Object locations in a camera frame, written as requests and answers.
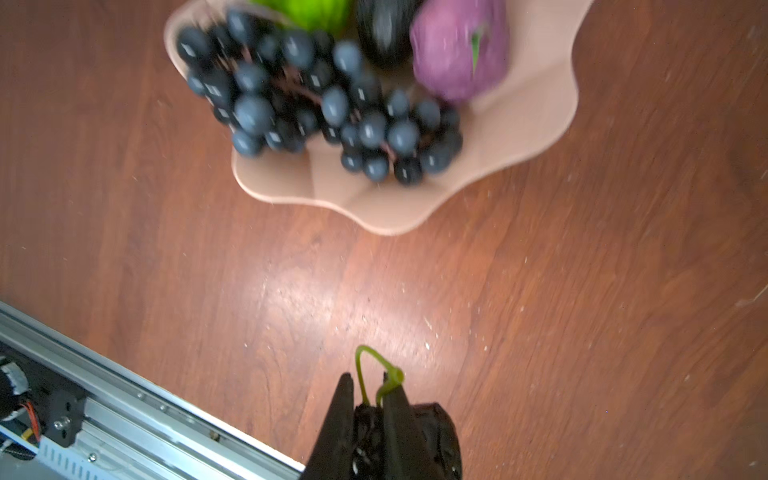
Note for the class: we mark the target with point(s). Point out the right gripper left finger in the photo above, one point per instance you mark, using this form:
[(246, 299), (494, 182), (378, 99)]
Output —
[(331, 457)]

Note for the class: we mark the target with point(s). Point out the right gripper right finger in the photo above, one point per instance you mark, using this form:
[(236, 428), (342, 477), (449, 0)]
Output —
[(411, 437)]

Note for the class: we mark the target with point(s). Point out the dark cherry pair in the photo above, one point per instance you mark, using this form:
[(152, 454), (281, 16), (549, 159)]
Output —
[(368, 438)]

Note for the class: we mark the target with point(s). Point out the dark grape bunch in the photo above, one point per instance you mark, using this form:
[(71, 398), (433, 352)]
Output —
[(277, 87)]

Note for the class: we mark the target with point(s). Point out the purple fig fruit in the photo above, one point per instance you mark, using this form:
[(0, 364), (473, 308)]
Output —
[(461, 49)]

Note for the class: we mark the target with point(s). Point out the dark avocado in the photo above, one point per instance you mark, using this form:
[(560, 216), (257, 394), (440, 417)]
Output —
[(383, 28)]

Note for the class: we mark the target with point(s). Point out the green bumpy fruit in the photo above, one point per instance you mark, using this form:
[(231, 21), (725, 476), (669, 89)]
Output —
[(330, 16)]

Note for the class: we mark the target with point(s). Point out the pink wavy fruit bowl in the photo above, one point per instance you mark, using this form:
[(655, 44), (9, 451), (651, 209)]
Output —
[(513, 122)]

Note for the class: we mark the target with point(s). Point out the aluminium mounting rail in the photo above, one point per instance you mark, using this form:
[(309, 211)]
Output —
[(100, 420)]

